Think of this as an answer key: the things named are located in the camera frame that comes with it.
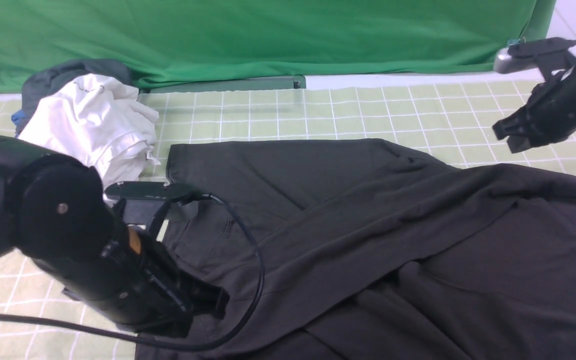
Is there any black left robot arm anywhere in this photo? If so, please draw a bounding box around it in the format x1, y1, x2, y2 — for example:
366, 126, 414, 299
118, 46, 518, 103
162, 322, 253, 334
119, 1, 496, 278
0, 136, 230, 338

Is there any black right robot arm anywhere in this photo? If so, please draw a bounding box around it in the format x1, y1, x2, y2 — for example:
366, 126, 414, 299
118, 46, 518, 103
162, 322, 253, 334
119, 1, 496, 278
492, 37, 576, 154

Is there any blue binder clip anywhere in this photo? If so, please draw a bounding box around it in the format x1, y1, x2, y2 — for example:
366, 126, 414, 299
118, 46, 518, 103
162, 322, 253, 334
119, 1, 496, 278
506, 38, 527, 48

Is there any green backdrop cloth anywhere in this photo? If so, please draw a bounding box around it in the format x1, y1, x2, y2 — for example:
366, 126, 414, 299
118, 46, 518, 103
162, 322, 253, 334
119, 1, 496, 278
0, 0, 556, 93

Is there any light green checkered mat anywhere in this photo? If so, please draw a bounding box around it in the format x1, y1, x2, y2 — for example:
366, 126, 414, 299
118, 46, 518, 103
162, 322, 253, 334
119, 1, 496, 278
0, 74, 576, 360

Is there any white crumpled shirt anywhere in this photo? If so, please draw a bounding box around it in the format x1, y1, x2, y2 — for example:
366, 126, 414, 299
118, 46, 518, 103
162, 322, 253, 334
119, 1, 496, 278
19, 74, 160, 188

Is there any gray metal base bar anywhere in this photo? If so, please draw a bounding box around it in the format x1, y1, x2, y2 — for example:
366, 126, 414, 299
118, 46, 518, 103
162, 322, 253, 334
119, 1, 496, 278
139, 75, 307, 94

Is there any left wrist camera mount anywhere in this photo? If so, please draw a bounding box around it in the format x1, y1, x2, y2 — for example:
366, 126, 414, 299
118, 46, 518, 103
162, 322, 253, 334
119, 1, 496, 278
103, 181, 204, 239

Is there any dark gray long-sleeve shirt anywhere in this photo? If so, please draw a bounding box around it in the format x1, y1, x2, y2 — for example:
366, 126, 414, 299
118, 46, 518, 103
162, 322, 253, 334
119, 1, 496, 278
135, 139, 576, 360

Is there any dark gray crumpled garment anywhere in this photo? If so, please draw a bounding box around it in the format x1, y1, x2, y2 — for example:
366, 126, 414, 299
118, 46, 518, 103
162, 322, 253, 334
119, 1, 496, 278
21, 58, 133, 119

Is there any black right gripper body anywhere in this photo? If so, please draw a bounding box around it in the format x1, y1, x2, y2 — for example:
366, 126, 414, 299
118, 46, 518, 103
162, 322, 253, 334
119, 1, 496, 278
510, 66, 576, 143

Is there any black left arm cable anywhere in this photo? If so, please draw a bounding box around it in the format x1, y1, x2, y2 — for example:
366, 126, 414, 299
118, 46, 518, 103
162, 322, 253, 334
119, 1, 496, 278
0, 65, 266, 352

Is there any blue crumpled garment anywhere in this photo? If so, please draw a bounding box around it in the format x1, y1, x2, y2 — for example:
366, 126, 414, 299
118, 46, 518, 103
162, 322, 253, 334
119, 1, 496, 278
11, 109, 29, 138

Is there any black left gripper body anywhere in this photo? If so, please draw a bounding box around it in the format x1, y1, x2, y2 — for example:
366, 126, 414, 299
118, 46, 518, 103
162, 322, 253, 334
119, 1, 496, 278
62, 227, 230, 338

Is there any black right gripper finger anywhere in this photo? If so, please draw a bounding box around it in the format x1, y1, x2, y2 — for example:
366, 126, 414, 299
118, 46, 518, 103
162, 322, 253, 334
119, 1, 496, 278
492, 117, 524, 141
507, 136, 538, 154

